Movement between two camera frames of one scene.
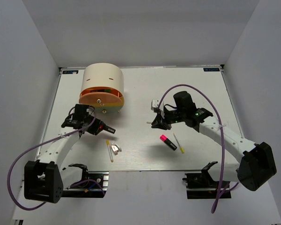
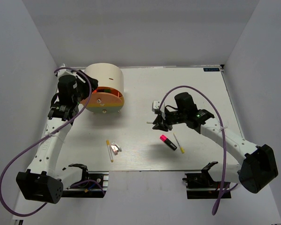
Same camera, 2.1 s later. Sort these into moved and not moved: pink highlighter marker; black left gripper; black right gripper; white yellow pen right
Moved: black left gripper
Not moved: white yellow pen right; pink highlighter marker; black right gripper
